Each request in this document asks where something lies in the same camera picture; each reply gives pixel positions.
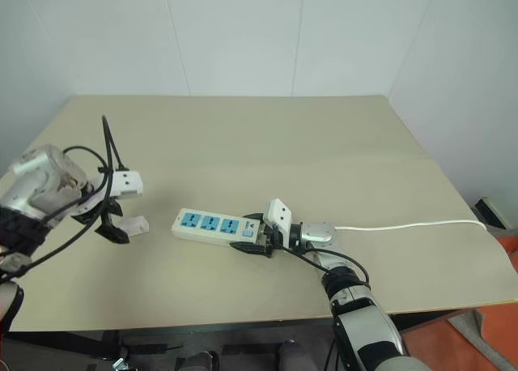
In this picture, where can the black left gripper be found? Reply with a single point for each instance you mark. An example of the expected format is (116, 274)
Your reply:
(95, 211)

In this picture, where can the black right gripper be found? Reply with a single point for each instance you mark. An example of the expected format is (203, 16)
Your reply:
(269, 237)

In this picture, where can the white charger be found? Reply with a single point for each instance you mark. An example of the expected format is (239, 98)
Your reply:
(137, 225)

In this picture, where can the white power strip blue sockets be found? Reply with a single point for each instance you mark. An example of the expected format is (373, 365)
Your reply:
(202, 225)

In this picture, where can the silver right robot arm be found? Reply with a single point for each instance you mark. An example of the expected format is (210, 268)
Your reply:
(364, 322)

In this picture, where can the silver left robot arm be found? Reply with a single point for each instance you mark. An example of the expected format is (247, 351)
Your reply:
(38, 184)

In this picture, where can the white and black box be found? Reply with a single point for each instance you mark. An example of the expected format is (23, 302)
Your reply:
(491, 211)

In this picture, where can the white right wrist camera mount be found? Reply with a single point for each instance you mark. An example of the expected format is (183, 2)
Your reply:
(279, 215)

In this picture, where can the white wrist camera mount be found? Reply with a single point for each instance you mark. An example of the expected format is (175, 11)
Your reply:
(279, 215)
(127, 183)

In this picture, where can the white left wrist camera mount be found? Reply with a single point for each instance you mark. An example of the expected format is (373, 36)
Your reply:
(127, 183)

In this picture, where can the black table frame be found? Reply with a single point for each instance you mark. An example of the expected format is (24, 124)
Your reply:
(243, 326)

